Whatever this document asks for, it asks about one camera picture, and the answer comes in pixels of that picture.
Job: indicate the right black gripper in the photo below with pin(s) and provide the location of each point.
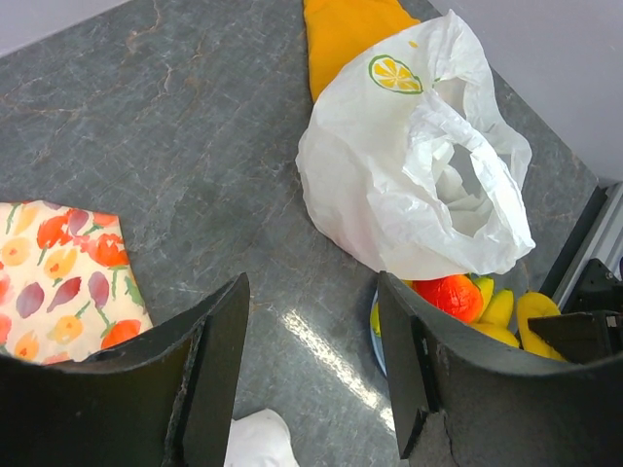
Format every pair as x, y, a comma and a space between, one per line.
581, 337

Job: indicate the orange cloth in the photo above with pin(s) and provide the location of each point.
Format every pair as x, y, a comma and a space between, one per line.
340, 30

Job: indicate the white plastic bag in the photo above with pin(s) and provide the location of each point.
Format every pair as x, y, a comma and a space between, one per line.
407, 163

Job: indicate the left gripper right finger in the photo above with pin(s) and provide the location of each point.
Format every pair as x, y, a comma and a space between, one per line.
491, 400

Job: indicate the white cloth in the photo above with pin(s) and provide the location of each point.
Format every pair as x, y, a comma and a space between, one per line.
260, 439

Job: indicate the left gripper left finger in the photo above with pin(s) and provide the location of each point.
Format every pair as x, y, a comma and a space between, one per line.
181, 379

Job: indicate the floral patterned cloth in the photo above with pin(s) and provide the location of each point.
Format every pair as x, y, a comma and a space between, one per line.
67, 289

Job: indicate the blue plate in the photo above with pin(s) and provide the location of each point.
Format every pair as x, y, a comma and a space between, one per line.
374, 320

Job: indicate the small yellow banana bunch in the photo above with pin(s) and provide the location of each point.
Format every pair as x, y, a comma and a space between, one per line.
488, 305

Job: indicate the large yellow banana bunch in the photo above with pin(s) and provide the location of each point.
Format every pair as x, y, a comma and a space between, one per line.
497, 333

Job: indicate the orange persimmon fruit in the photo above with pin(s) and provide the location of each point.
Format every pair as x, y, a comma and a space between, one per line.
456, 295

